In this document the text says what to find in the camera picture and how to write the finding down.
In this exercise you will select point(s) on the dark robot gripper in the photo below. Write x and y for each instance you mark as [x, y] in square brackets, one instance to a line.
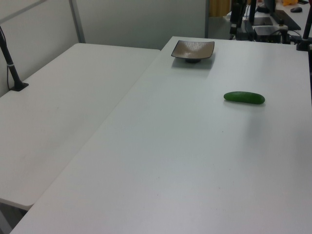
[237, 12]

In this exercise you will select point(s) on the green cucumber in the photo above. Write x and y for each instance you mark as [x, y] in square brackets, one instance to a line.
[243, 98]

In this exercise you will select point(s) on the square brown ceramic plate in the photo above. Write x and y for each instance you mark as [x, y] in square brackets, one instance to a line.
[192, 50]

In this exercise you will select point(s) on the black electronics block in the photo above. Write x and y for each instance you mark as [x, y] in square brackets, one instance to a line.
[245, 33]

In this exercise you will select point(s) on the thin black upright pole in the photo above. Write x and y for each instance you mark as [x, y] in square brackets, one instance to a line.
[252, 12]

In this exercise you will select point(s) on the yellow wooden panel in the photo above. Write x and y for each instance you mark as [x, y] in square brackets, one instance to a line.
[218, 8]

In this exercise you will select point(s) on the silver metal box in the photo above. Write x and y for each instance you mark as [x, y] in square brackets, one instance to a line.
[265, 30]

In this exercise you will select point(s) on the black box with lights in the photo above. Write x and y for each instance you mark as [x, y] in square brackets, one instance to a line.
[268, 39]

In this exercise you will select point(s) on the small black knob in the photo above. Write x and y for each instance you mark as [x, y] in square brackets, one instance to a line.
[281, 23]

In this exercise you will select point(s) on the black monitor stand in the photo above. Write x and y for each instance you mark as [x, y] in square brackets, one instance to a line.
[285, 20]

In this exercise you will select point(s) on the yellow soft object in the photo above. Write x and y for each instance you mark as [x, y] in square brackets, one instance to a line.
[288, 2]

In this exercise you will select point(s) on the black computer mouse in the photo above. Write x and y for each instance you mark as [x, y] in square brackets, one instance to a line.
[296, 9]

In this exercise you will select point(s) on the black clamped stand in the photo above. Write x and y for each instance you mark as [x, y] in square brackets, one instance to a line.
[306, 29]

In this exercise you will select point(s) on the black camera stand pole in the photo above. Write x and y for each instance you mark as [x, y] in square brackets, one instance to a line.
[11, 68]

